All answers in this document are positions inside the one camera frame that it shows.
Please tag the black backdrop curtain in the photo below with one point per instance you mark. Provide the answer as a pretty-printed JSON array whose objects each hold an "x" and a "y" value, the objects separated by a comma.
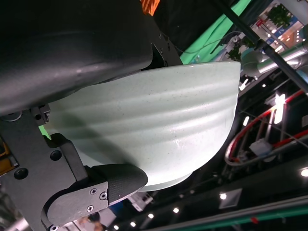
[{"x": 187, "y": 19}]

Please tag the black stand pole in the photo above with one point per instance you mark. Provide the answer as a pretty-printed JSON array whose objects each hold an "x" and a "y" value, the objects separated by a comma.
[{"x": 240, "y": 22}]

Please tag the pale green bowl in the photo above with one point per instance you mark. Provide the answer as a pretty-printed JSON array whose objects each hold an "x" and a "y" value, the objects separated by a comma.
[{"x": 156, "y": 120}]

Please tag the grey industrial robot arm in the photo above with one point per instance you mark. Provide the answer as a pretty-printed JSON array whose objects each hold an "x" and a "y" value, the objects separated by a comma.
[{"x": 264, "y": 65}]

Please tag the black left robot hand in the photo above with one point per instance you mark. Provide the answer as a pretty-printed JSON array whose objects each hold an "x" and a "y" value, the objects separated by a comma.
[{"x": 60, "y": 43}]

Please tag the green background cloth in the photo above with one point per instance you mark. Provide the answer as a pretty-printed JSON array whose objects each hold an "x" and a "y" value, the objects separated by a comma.
[{"x": 204, "y": 45}]

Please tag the orange wicker basket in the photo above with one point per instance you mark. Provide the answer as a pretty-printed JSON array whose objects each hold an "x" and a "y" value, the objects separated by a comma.
[{"x": 150, "y": 7}]

